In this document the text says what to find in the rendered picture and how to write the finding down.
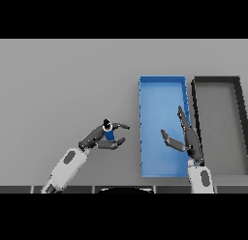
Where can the blue pipe with dark end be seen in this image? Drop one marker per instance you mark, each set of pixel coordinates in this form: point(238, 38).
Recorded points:
point(108, 131)

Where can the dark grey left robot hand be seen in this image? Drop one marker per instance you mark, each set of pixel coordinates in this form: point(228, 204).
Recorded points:
point(93, 136)

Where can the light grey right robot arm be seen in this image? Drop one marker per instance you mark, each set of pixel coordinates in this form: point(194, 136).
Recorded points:
point(201, 179)

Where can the dark grey bin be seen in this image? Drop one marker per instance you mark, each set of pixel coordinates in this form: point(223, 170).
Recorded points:
point(219, 127)

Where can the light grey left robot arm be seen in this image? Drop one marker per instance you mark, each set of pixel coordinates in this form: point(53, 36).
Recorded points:
point(66, 169)

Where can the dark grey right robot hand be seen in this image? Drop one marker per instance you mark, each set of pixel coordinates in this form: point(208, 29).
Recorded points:
point(191, 140)

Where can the blue bin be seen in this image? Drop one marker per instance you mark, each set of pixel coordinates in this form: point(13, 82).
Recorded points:
point(163, 127)

